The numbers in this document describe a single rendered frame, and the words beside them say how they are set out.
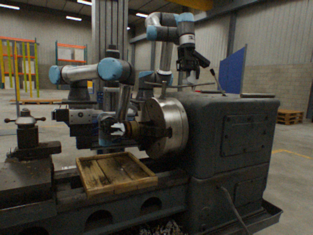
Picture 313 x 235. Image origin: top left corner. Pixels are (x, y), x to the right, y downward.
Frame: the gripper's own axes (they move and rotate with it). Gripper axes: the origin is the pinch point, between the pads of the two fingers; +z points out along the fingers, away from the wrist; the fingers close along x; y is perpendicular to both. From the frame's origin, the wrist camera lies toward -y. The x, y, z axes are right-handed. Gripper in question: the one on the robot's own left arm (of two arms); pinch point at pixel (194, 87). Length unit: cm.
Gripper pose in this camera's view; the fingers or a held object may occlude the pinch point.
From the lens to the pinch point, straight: 102.7
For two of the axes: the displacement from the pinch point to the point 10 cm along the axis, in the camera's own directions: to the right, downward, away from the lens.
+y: -8.8, 0.5, -4.7
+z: 0.7, 10.0, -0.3
